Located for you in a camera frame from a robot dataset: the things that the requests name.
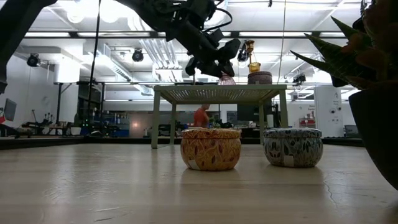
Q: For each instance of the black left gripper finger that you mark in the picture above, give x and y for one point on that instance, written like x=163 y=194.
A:
x=192 y=67
x=219 y=69

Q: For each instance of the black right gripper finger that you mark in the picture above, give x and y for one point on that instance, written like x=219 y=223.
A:
x=339 y=81

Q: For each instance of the pink ribbed glass candle holder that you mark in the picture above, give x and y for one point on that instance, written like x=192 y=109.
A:
x=226 y=80

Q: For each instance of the amber glass candle holder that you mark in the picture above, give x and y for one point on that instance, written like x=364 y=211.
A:
x=254 y=68

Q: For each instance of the mauve patterned candle tin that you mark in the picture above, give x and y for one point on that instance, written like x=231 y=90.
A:
x=260 y=78

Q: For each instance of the blue patterned candle tin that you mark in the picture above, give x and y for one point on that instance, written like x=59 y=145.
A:
x=293 y=147

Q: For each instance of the orange patterned candle tin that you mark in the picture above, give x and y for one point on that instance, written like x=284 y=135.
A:
x=211 y=149

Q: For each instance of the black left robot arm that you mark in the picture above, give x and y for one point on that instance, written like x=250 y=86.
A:
x=18 y=31

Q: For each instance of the green perforated metal shelf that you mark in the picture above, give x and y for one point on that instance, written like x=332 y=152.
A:
x=217 y=93

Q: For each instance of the black ceiling spotlight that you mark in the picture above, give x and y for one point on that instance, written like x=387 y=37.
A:
x=33 y=60
x=137 y=56
x=299 y=78
x=242 y=55

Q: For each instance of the white pillar with print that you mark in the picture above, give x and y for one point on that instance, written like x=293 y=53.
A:
x=329 y=109

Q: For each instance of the tall gold candlestick holder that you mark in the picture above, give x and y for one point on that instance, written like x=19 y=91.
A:
x=250 y=45

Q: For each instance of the red storage shelf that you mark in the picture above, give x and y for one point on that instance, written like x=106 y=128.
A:
x=307 y=122

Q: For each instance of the person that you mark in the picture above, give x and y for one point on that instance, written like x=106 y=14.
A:
x=200 y=117

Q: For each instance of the black background monitor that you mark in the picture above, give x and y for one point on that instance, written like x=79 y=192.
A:
x=247 y=112

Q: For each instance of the potted succulent plant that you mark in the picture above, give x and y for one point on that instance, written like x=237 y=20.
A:
x=376 y=124

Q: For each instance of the black metal rack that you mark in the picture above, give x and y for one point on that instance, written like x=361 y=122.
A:
x=59 y=102

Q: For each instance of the grey tilted monitor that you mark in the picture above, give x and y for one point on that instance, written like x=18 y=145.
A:
x=10 y=109

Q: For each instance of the black aluminium table frame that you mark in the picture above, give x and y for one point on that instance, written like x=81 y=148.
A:
x=62 y=142

